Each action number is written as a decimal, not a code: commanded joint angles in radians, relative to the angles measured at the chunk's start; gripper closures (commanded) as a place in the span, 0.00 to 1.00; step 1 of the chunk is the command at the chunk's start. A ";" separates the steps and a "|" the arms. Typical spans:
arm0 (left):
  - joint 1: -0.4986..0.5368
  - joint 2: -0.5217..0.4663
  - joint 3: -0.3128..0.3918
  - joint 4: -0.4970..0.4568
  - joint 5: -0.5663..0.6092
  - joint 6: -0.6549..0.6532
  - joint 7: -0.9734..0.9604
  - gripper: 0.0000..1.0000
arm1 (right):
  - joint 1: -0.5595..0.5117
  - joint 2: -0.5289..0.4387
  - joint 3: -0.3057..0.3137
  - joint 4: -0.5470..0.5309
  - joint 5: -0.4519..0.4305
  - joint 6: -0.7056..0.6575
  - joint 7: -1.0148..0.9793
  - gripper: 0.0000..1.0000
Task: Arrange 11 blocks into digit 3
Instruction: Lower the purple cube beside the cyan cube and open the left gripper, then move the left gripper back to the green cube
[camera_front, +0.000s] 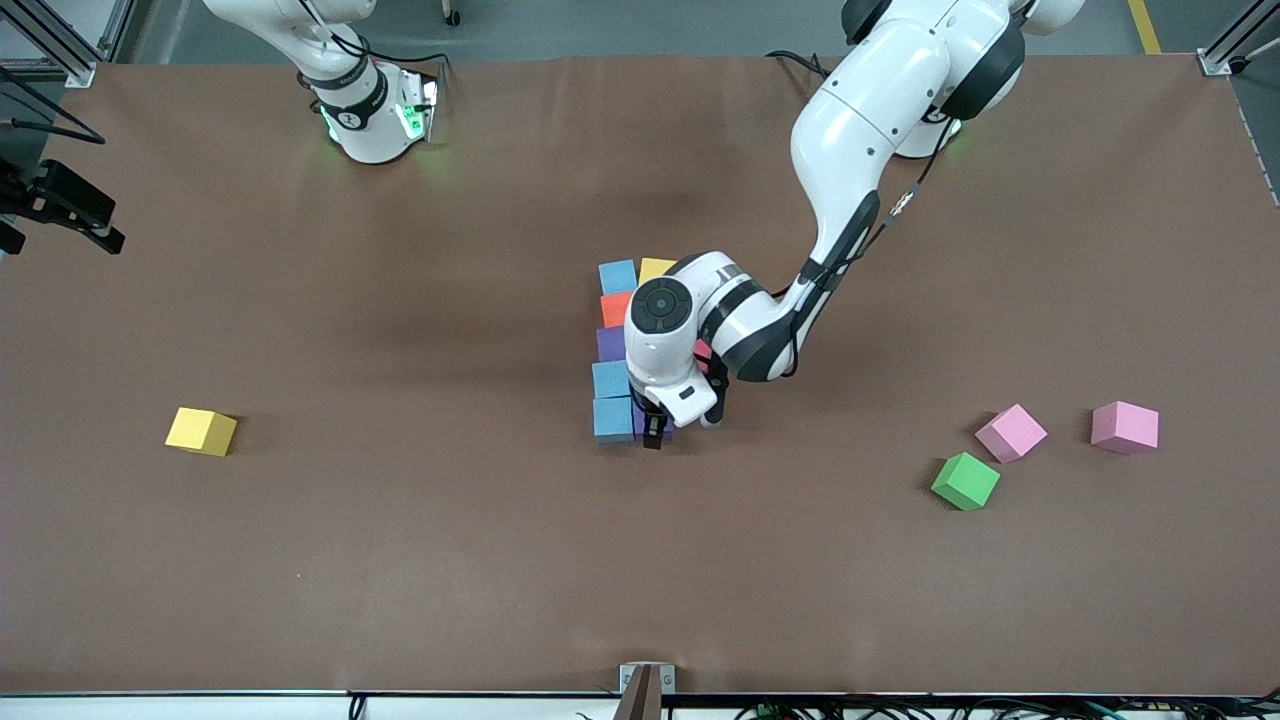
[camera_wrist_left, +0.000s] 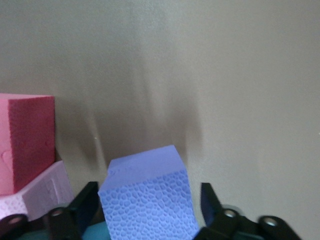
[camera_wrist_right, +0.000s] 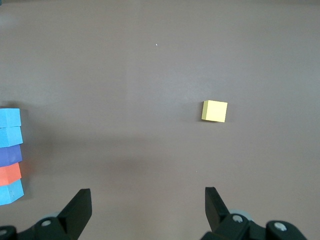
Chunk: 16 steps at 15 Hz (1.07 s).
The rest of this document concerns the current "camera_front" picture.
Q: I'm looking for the green foam cube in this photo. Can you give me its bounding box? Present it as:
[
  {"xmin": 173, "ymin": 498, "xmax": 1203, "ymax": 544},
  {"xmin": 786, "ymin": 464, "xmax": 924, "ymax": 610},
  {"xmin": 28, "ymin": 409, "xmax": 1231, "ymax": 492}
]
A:
[{"xmin": 930, "ymin": 451, "xmax": 1002, "ymax": 512}]

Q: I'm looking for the brown table mat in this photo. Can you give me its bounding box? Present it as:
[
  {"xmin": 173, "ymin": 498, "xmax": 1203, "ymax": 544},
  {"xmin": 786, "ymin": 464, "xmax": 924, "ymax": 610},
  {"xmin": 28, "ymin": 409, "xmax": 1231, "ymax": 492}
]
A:
[{"xmin": 0, "ymin": 52, "xmax": 1280, "ymax": 698}]

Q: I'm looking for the pink foam cube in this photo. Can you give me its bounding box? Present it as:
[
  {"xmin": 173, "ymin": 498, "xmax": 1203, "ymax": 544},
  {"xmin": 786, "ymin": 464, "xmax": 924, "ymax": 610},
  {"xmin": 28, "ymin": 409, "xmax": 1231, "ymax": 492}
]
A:
[
  {"xmin": 974, "ymin": 403, "xmax": 1050, "ymax": 464},
  {"xmin": 1090, "ymin": 401, "xmax": 1161, "ymax": 456}
]

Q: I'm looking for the white table edge strip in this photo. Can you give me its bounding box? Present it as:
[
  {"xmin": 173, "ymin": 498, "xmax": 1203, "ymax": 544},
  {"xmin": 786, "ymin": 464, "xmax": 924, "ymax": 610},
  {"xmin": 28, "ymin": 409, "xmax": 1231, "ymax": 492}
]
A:
[{"xmin": 0, "ymin": 693, "xmax": 1280, "ymax": 720}]

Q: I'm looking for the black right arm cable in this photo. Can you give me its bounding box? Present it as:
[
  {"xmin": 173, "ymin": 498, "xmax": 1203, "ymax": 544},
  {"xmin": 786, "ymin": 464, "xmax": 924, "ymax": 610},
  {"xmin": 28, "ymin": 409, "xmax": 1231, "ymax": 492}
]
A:
[{"xmin": 0, "ymin": 62, "xmax": 107, "ymax": 146}]

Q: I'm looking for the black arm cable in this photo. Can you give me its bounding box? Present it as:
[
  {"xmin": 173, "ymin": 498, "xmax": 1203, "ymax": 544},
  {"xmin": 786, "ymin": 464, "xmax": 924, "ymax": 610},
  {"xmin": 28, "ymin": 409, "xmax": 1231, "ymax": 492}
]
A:
[
  {"xmin": 0, "ymin": 62, "xmax": 107, "ymax": 146},
  {"xmin": 785, "ymin": 95, "xmax": 963, "ymax": 379}
]

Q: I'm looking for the aluminium frame profile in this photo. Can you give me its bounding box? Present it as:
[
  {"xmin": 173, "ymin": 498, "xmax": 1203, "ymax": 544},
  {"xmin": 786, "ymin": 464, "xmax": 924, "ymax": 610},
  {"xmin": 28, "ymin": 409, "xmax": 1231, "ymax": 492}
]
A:
[
  {"xmin": 1197, "ymin": 0, "xmax": 1280, "ymax": 77},
  {"xmin": 0, "ymin": 0, "xmax": 98, "ymax": 89}
]

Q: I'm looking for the silver metal bracket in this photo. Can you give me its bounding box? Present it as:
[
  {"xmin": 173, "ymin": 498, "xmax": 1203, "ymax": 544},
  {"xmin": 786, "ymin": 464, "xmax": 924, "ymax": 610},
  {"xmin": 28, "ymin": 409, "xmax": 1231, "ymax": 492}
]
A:
[{"xmin": 613, "ymin": 663, "xmax": 677, "ymax": 720}]

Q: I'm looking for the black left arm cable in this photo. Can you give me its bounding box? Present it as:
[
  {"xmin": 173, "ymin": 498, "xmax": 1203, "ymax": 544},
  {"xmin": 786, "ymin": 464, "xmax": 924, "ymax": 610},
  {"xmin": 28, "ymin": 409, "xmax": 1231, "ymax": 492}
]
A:
[{"xmin": 785, "ymin": 95, "xmax": 963, "ymax": 379}]

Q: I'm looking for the black right base cable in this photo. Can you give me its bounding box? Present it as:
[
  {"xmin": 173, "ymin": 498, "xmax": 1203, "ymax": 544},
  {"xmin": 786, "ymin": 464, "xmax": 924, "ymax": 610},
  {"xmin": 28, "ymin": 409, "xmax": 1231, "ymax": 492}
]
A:
[{"xmin": 300, "ymin": 0, "xmax": 453, "ymax": 73}]

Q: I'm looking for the black base cable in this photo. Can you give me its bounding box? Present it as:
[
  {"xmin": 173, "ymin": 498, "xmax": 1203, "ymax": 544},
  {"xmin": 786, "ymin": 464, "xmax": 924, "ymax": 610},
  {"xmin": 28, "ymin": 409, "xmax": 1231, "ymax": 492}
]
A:
[
  {"xmin": 765, "ymin": 48, "xmax": 836, "ymax": 81},
  {"xmin": 300, "ymin": 0, "xmax": 453, "ymax": 73}
]

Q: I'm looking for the black left base cable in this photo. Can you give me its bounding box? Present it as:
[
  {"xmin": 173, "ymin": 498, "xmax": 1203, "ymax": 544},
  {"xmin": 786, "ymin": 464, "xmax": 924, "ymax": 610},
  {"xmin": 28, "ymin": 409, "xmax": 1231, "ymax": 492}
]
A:
[{"xmin": 765, "ymin": 48, "xmax": 836, "ymax": 81}]

